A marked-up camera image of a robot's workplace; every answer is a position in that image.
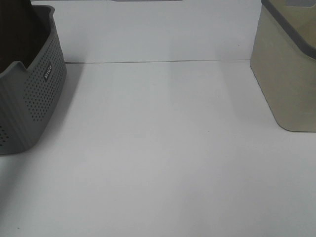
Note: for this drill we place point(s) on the brown towel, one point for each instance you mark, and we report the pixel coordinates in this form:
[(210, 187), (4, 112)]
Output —
[(22, 33)]

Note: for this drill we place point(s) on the grey perforated laundry basket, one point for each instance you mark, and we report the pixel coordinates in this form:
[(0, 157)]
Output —
[(28, 96)]

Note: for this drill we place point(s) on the beige bin with grey rim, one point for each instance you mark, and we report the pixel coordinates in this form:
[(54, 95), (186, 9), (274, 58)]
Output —
[(283, 61)]

